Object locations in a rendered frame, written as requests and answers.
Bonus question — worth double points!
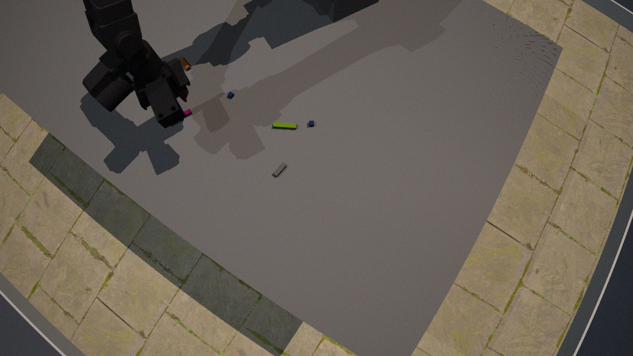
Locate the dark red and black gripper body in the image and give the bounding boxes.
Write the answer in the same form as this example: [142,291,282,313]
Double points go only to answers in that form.
[133,58,190,110]

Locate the brown rectangular block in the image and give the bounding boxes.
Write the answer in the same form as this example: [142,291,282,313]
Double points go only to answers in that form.
[178,57,191,71]

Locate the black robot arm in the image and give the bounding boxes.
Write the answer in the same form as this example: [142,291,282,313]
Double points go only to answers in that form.
[83,0,186,128]

